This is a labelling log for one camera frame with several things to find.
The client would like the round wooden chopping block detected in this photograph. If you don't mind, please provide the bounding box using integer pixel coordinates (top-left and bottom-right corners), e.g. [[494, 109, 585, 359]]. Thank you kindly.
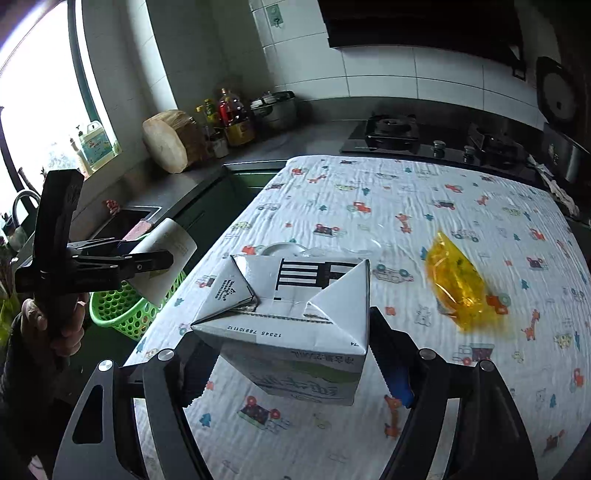
[[142, 110, 204, 175]]

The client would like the red liquid bottle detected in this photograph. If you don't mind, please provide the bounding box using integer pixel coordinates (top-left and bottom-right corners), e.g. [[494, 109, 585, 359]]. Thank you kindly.
[[218, 89, 245, 127]]

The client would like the black rice cooker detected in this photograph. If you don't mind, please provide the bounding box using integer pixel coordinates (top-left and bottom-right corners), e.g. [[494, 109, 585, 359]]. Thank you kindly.
[[536, 56, 591, 185]]

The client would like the window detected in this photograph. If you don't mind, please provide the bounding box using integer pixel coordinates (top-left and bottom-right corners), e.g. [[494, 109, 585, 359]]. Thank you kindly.
[[0, 0, 121, 217]]

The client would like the white rag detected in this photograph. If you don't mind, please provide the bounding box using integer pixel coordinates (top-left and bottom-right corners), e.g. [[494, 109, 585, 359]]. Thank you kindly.
[[526, 154, 580, 217]]

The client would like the yellow plastic wrapper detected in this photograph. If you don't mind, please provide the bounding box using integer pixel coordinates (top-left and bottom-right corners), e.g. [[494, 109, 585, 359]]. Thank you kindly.
[[425, 231, 511, 334]]

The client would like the person's left hand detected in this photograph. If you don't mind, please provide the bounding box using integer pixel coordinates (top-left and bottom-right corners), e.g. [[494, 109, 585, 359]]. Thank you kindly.
[[21, 293, 90, 361]]

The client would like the yellow green bottle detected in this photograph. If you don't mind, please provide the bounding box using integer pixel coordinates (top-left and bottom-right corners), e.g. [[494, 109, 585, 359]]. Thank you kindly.
[[196, 99, 218, 127]]

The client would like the dish soap bottle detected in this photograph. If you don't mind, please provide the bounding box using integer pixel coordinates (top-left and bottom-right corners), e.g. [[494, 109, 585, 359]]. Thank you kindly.
[[76, 121, 114, 169]]

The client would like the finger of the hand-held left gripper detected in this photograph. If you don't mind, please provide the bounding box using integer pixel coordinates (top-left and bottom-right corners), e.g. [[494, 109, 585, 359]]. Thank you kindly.
[[69, 250, 175, 283], [69, 237, 141, 254]]

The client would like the steel pressure cooker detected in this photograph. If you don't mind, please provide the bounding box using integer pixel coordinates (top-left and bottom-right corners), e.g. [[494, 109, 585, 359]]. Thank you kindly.
[[250, 91, 297, 131]]

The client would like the steel faucet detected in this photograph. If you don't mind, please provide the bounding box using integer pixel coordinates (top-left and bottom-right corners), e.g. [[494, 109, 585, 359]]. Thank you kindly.
[[13, 190, 42, 224]]

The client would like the printed white tablecloth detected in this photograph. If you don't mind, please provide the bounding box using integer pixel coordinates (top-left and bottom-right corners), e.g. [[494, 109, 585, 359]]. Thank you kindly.
[[124, 154, 591, 480]]

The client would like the black range hood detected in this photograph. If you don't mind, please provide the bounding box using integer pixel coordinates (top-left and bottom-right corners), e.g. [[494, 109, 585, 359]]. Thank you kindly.
[[318, 0, 527, 63]]

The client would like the green kitchen cabinet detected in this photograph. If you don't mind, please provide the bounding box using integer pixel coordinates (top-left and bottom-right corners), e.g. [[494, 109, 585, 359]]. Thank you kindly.
[[175, 161, 287, 241]]

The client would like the person's left forearm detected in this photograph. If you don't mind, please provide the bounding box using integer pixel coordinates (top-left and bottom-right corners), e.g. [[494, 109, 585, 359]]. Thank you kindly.
[[0, 314, 65, 480]]

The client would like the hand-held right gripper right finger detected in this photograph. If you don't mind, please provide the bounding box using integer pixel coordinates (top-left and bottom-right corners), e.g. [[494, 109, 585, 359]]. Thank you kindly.
[[367, 307, 539, 480]]

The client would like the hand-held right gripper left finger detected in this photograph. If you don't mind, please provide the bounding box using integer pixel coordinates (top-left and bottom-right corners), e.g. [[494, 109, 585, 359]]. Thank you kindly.
[[52, 336, 220, 480]]

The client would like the steel sink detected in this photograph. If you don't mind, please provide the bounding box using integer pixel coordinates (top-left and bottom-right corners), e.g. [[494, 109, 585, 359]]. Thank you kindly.
[[90, 205, 162, 241]]

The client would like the black gas stove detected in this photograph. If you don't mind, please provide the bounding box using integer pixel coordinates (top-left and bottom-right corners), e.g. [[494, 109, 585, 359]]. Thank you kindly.
[[341, 114, 536, 176]]

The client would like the white paper cup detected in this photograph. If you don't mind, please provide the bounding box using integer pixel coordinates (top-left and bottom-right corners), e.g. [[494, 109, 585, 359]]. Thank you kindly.
[[131, 218, 198, 308]]

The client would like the green plastic basket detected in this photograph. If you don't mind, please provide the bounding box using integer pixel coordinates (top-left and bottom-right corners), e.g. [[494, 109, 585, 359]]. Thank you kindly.
[[89, 270, 188, 341]]

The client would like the white green milk carton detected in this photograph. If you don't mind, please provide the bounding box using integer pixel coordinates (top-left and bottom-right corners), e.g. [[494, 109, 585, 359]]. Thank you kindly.
[[190, 253, 372, 408]]

